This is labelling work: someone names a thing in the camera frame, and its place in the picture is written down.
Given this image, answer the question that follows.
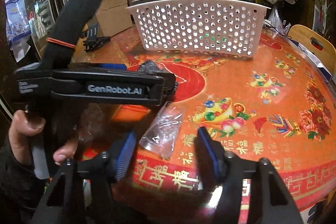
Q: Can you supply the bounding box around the right wooden chair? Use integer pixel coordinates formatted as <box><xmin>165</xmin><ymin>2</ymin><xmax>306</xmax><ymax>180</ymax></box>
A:
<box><xmin>288</xmin><ymin>24</ymin><xmax>335</xmax><ymax>74</ymax></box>

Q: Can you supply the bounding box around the white perforated plastic basket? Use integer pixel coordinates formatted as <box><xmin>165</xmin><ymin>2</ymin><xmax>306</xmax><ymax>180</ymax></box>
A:
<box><xmin>127</xmin><ymin>0</ymin><xmax>268</xmax><ymax>57</ymax></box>

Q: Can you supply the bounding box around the red floral tablecloth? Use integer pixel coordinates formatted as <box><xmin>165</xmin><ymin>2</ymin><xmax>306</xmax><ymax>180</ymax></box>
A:
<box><xmin>75</xmin><ymin>28</ymin><xmax>335</xmax><ymax>220</ymax></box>

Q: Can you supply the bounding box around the clear plastic bag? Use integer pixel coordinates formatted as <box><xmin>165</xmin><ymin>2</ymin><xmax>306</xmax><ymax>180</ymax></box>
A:
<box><xmin>139</xmin><ymin>101</ymin><xmax>183</xmax><ymax>160</ymax></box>

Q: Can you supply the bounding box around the black mesh scrubber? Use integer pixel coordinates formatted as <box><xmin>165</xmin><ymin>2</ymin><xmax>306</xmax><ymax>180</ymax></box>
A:
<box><xmin>137</xmin><ymin>60</ymin><xmax>178</xmax><ymax>101</ymax></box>

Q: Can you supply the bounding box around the blue white poster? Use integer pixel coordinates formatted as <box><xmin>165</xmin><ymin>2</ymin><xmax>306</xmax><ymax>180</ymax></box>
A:
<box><xmin>5</xmin><ymin>0</ymin><xmax>31</xmax><ymax>63</ymax></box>

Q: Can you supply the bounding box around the cardboard box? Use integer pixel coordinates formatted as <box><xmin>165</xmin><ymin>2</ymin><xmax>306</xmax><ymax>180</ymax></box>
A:
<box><xmin>96</xmin><ymin>0</ymin><xmax>133</xmax><ymax>36</ymax></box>

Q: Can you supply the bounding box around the black phone stand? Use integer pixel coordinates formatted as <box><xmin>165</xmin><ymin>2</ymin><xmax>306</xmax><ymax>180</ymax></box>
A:
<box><xmin>81</xmin><ymin>23</ymin><xmax>111</xmax><ymax>52</ymax></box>

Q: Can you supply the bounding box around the person's left hand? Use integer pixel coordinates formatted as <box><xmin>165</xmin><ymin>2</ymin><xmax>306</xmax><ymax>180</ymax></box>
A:
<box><xmin>7</xmin><ymin>109</ymin><xmax>79</xmax><ymax>167</ymax></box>

